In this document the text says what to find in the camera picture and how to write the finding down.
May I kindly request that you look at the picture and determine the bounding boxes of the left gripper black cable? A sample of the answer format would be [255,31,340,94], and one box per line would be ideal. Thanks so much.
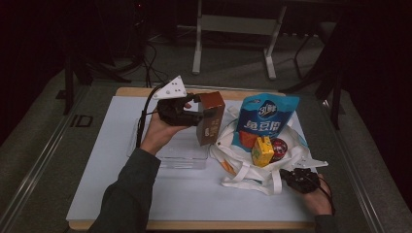
[135,81,170,150]

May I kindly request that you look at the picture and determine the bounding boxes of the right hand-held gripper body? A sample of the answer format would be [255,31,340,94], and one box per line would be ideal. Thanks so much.
[289,156,329,195]

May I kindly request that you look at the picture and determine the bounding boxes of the clear plastic tray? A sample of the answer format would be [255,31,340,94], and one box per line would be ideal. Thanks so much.
[125,116,210,170]

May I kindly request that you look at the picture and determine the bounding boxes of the brown carton box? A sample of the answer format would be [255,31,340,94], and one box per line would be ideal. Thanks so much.
[195,90,226,147]

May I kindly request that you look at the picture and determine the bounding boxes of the person's right hand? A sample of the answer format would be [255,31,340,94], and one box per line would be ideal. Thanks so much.
[299,173,334,216]

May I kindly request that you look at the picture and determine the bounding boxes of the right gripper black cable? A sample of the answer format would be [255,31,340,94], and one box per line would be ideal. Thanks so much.
[317,176,336,216]

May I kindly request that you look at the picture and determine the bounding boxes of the person's left hand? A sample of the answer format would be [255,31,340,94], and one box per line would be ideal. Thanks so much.
[139,101,193,156]

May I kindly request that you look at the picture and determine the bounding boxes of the black floor cables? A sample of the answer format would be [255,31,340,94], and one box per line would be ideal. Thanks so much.
[141,40,170,89]

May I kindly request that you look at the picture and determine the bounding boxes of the black stand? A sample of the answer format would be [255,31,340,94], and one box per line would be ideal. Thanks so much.
[279,19,346,131]
[62,52,132,117]

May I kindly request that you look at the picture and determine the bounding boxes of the white table mat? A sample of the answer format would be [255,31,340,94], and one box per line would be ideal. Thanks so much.
[66,95,317,223]

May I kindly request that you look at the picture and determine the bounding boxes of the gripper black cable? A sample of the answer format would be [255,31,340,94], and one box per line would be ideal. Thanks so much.
[317,176,336,216]
[135,81,170,150]

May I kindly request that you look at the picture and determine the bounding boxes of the metal floor rail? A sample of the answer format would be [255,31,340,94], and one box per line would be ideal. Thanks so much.
[0,84,92,233]
[320,99,387,233]

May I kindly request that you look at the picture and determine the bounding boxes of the blue snack pouch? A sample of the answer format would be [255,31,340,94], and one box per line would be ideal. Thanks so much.
[230,92,301,153]

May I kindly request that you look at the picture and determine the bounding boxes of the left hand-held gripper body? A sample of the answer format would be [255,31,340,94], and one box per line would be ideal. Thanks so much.
[153,75,202,127]

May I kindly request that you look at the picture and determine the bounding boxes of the white metal stand frame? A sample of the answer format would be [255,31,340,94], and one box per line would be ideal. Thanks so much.
[191,0,288,81]

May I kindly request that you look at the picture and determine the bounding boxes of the yellow drink carton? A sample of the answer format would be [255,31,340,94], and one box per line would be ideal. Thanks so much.
[251,135,276,169]

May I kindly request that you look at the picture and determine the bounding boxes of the red round candy tin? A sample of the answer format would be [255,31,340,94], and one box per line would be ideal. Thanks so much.
[269,137,289,163]

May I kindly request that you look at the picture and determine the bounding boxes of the white tote bag coloured blotches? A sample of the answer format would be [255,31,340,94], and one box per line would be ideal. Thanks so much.
[208,104,314,197]

